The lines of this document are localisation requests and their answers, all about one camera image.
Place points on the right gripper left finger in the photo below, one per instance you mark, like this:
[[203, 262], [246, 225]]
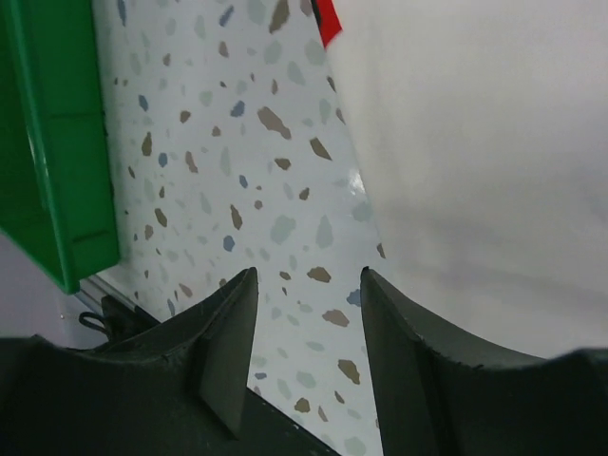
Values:
[[176, 389]]

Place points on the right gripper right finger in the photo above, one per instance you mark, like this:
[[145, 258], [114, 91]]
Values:
[[440, 390]]

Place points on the white t shirt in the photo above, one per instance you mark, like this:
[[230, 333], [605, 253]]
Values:
[[480, 129]]

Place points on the green plastic tray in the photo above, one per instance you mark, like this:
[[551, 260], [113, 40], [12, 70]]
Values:
[[56, 194]]

